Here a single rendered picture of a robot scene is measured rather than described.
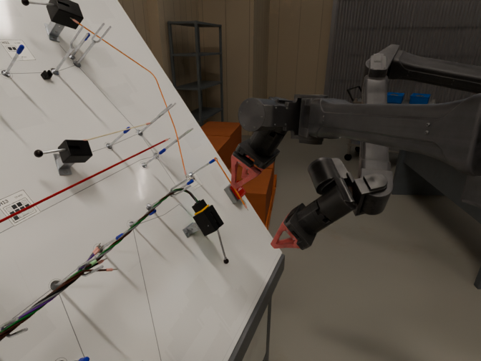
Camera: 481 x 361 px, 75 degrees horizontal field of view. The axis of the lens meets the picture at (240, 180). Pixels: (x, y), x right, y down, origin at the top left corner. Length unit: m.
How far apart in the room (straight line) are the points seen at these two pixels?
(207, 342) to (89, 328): 0.27
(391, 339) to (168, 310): 1.64
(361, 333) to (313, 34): 5.57
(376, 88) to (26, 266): 0.81
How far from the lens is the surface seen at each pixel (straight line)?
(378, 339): 2.16
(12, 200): 0.65
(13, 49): 0.84
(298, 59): 6.76
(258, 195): 2.53
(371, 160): 0.69
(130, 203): 0.75
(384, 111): 0.38
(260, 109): 0.54
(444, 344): 2.30
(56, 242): 0.65
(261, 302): 0.97
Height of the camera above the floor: 1.54
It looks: 23 degrees down
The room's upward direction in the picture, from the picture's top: straight up
